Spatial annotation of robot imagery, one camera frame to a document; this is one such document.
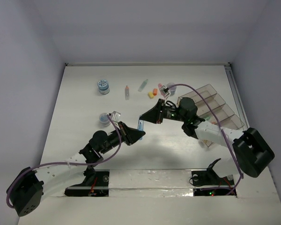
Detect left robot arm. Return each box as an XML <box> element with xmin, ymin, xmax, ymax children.
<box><xmin>6</xmin><ymin>121</ymin><xmax>146</xmax><ymax>217</ymax></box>

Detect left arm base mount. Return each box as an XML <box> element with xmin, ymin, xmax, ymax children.
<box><xmin>64</xmin><ymin>168</ymin><xmax>110</xmax><ymax>197</ymax></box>

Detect yellow highlighter cap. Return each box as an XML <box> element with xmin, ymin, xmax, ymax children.
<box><xmin>148</xmin><ymin>92</ymin><xmax>154</xmax><ymax>99</ymax></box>

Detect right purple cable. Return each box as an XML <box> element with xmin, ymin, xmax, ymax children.
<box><xmin>167</xmin><ymin>83</ymin><xmax>244</xmax><ymax>195</ymax></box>

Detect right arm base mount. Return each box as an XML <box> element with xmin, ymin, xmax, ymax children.
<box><xmin>189</xmin><ymin>158</ymin><xmax>237</xmax><ymax>196</ymax></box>

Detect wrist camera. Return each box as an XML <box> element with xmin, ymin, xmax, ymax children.
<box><xmin>159</xmin><ymin>85</ymin><xmax>170</xmax><ymax>99</ymax></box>
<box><xmin>107</xmin><ymin>111</ymin><xmax>121</xmax><ymax>122</ymax></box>

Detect pink highlighter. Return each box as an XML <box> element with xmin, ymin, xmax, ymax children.
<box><xmin>158</xmin><ymin>83</ymin><xmax>165</xmax><ymax>96</ymax></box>

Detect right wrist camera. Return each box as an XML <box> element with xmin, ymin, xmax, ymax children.
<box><xmin>159</xmin><ymin>85</ymin><xmax>170</xmax><ymax>99</ymax></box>

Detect blue lidded paint jar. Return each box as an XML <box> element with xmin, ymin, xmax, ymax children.
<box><xmin>97</xmin><ymin>79</ymin><xmax>110</xmax><ymax>95</ymax></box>

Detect clear jar purple contents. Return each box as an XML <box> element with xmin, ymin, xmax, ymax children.
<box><xmin>166</xmin><ymin>82</ymin><xmax>177</xmax><ymax>96</ymax></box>

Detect green highlighter on table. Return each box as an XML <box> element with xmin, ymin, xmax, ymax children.
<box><xmin>138</xmin><ymin>79</ymin><xmax>148</xmax><ymax>92</ymax></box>

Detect orange highlighter cap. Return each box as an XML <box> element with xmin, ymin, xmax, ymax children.
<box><xmin>153</xmin><ymin>89</ymin><xmax>158</xmax><ymax>96</ymax></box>

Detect aluminium rail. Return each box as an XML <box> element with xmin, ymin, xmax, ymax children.
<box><xmin>225</xmin><ymin>63</ymin><xmax>263</xmax><ymax>167</ymax></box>

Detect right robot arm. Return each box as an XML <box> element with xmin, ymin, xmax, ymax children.
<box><xmin>140</xmin><ymin>97</ymin><xmax>275</xmax><ymax>178</ymax></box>

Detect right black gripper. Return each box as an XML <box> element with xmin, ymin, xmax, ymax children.
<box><xmin>140</xmin><ymin>99</ymin><xmax>187</xmax><ymax>124</ymax></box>

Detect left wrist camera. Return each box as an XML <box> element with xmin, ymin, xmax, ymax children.
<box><xmin>107</xmin><ymin>111</ymin><xmax>121</xmax><ymax>122</ymax></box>

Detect clear jar blue contents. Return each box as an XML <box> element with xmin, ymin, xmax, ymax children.
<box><xmin>99</xmin><ymin>113</ymin><xmax>111</xmax><ymax>127</ymax></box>

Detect silver foil strip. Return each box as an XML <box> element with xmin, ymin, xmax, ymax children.
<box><xmin>108</xmin><ymin>169</ymin><xmax>193</xmax><ymax>197</ymax></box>

